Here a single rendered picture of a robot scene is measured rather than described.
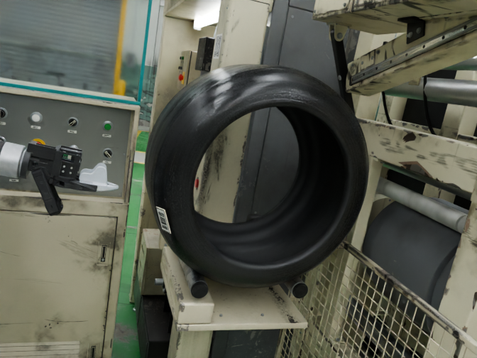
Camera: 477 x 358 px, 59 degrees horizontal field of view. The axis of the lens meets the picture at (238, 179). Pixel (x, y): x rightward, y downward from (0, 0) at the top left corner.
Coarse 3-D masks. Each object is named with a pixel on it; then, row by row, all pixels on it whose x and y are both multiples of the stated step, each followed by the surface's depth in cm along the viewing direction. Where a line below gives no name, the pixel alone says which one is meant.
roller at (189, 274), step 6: (186, 264) 115; (186, 270) 113; (192, 270) 111; (186, 276) 111; (192, 276) 108; (198, 276) 107; (192, 282) 106; (198, 282) 105; (204, 282) 106; (192, 288) 105; (198, 288) 105; (204, 288) 105; (192, 294) 105; (198, 294) 105; (204, 294) 106
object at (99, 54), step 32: (0, 0) 134; (32, 0) 137; (64, 0) 139; (96, 0) 142; (128, 0) 145; (0, 32) 137; (32, 32) 139; (64, 32) 142; (96, 32) 144; (128, 32) 147; (0, 64) 139; (32, 64) 142; (64, 64) 144; (96, 64) 147; (128, 64) 150; (96, 96) 149; (128, 96) 153
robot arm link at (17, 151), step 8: (8, 144) 92; (16, 144) 94; (8, 152) 91; (16, 152) 92; (24, 152) 93; (0, 160) 90; (8, 160) 91; (16, 160) 91; (0, 168) 91; (8, 168) 91; (16, 168) 92; (8, 176) 93; (16, 176) 93
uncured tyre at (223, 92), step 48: (192, 96) 96; (240, 96) 93; (288, 96) 96; (336, 96) 103; (192, 144) 93; (336, 144) 124; (192, 192) 95; (288, 192) 137; (336, 192) 125; (192, 240) 99; (240, 240) 133; (288, 240) 131; (336, 240) 111
